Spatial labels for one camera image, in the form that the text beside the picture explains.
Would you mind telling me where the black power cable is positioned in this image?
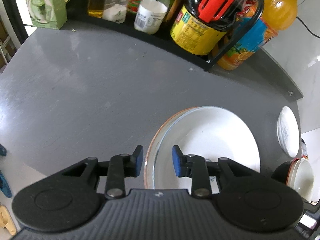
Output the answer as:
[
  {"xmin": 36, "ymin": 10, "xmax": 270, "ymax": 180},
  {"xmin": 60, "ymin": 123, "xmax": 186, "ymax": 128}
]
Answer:
[{"xmin": 295, "ymin": 16, "xmax": 320, "ymax": 40}]

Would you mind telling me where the orange juice bottle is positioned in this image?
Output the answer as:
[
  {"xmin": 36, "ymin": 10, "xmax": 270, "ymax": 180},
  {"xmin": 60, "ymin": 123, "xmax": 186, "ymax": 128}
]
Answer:
[{"xmin": 217, "ymin": 0, "xmax": 298, "ymax": 70}]

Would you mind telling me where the green carton box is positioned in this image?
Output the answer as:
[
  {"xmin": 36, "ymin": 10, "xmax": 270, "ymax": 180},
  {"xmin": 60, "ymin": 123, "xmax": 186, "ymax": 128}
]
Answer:
[{"xmin": 25, "ymin": 0, "xmax": 67, "ymax": 29}]

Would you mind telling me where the black wire rack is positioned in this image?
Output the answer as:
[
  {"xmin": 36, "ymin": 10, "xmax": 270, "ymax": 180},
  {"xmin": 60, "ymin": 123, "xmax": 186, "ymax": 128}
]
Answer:
[{"xmin": 62, "ymin": 0, "xmax": 284, "ymax": 72}]

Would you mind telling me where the white ceramic bowl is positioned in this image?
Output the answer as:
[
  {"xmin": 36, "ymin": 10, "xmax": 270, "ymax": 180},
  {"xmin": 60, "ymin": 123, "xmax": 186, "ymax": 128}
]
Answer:
[
  {"xmin": 286, "ymin": 158, "xmax": 314, "ymax": 202},
  {"xmin": 153, "ymin": 106, "xmax": 260, "ymax": 190}
]

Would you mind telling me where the white plate Bakery print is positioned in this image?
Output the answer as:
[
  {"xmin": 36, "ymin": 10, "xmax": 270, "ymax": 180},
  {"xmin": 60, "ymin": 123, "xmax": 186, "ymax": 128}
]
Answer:
[{"xmin": 276, "ymin": 106, "xmax": 300, "ymax": 158}]

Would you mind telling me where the white label plastic bottle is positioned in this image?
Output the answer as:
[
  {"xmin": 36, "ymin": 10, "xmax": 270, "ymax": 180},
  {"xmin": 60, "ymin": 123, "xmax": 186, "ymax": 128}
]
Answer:
[{"xmin": 134, "ymin": 0, "xmax": 170, "ymax": 35}]

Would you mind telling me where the red plastic bowl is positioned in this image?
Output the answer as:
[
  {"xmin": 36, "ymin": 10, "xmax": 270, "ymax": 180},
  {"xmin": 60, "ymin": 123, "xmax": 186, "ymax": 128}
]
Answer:
[{"xmin": 143, "ymin": 107, "xmax": 196, "ymax": 189}]

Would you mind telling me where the yellow label dark bottle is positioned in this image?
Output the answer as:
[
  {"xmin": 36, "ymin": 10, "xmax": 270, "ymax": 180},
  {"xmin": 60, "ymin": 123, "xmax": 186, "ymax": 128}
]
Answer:
[{"xmin": 170, "ymin": 0, "xmax": 244, "ymax": 56}]

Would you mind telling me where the glass salt jar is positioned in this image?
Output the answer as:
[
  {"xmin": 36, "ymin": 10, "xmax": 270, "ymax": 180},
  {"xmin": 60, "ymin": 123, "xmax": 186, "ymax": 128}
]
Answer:
[{"xmin": 103, "ymin": 0, "xmax": 129, "ymax": 24}]

